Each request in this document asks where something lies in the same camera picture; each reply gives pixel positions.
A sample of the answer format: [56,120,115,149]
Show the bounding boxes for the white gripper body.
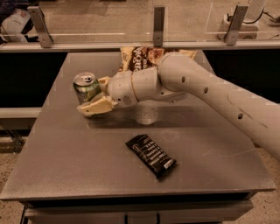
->
[108,71,138,108]

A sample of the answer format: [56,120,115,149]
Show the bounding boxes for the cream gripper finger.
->
[98,76,111,94]
[77,93,117,116]

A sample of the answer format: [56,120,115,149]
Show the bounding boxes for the green soda can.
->
[73,72,101,104]

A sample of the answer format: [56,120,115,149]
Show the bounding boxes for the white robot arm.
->
[77,52,280,160]

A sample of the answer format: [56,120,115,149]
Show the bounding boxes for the yellow brown chip bag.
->
[119,46,197,72]

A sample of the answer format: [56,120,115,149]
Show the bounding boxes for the black snack bar wrapper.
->
[125,134,177,179]

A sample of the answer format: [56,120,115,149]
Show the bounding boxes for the clear acrylic barrier panel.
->
[0,0,280,45]

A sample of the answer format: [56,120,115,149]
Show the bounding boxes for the left metal bracket post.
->
[28,6,53,48]

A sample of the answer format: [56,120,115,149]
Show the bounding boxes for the metal bracket post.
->
[224,5,248,46]
[28,6,53,48]
[153,6,165,47]

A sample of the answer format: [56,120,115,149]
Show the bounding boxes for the middle metal bracket post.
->
[153,6,165,47]

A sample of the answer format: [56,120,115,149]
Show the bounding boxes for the right metal bracket post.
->
[224,5,248,46]

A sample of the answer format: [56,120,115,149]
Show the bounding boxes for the white device with cable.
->
[217,0,267,41]

